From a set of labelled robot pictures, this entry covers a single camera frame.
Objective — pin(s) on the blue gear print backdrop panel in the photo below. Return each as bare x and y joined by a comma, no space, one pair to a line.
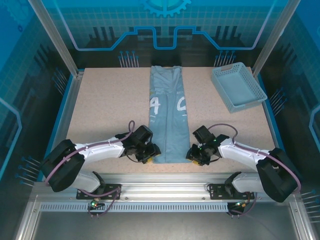
100,15

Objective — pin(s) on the metal lower tray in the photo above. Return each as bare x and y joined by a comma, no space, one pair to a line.
160,227

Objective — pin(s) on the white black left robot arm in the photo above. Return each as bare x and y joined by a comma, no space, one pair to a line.
105,151

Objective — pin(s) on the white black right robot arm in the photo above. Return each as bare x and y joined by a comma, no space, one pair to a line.
240,155

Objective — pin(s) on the aluminium front rail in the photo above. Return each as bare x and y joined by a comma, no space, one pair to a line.
162,185

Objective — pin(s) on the blue grid print side panel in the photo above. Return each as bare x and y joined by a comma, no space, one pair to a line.
300,75
20,75

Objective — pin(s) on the aluminium frame post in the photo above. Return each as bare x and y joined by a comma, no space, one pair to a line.
273,37
57,37

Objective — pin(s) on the light blue plastic basket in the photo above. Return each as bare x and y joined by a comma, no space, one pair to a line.
237,85

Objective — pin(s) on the light blue printed t-shirt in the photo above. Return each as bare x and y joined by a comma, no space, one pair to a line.
172,125

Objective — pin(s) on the table side rail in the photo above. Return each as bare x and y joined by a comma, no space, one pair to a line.
269,120
65,117

